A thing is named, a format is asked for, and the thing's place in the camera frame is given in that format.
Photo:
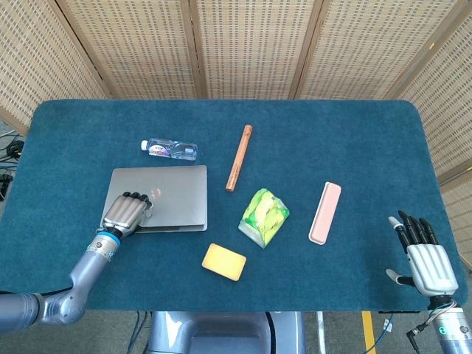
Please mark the wooden rolling pin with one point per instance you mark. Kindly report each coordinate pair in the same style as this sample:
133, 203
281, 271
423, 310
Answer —
239, 158

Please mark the pink pencil case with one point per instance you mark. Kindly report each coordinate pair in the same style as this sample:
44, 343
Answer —
325, 213

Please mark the clear plastic water bottle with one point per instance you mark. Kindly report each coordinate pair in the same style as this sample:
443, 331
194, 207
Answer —
169, 149

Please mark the yellow sponge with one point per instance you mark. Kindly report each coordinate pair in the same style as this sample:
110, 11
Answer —
223, 262

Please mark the green yellow snack packet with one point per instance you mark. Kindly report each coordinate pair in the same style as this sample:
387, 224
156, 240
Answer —
263, 217

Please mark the blue table mat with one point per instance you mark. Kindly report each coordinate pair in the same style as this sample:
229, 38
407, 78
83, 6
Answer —
295, 147

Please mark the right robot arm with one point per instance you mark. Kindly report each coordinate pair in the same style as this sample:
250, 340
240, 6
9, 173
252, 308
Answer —
448, 324

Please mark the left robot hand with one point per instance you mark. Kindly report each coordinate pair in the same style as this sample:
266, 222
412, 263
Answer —
125, 214

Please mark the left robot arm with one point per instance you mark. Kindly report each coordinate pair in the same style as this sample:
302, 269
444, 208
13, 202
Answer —
70, 280

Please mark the silver laptop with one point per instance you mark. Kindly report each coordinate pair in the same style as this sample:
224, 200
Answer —
173, 191

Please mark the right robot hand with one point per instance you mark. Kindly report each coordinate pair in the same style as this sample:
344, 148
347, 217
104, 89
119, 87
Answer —
427, 263

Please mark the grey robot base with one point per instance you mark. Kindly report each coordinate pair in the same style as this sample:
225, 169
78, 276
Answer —
225, 332

